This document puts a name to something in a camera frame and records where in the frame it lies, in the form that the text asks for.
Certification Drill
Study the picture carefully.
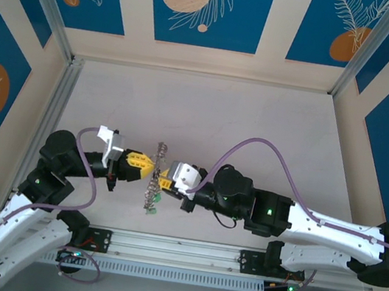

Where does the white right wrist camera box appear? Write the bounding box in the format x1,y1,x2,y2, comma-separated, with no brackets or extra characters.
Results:
163,158,211,200

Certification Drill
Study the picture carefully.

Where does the chain of metal key rings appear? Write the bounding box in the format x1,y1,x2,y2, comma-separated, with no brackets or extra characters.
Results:
140,140,172,219

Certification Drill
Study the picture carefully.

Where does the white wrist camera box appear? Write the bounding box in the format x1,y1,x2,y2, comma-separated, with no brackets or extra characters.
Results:
163,158,211,200
90,123,130,172

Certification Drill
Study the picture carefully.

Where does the grey slotted cable duct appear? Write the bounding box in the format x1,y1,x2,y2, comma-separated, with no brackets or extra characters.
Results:
38,242,267,291

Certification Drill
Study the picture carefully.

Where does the purple cable loop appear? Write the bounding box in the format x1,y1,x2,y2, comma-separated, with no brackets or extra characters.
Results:
55,255,104,287

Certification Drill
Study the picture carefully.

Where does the aluminium frame post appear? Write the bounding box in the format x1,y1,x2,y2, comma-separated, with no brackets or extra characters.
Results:
329,0,389,107
0,0,93,68

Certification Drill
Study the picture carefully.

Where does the grooved aluminium mounting rail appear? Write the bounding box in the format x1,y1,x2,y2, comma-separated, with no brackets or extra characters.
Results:
83,223,269,278

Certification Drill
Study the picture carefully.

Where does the black mounting plate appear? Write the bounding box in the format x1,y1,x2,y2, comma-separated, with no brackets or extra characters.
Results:
82,226,114,254
235,249,269,278

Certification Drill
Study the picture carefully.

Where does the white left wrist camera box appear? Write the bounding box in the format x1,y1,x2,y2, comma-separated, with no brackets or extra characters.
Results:
90,123,130,172

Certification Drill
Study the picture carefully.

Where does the blue poster with fern leaf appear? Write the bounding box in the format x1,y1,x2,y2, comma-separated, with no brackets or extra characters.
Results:
284,0,389,77

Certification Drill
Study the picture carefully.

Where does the blue poster with beige circle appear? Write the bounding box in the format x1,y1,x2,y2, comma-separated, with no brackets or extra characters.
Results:
139,0,278,60

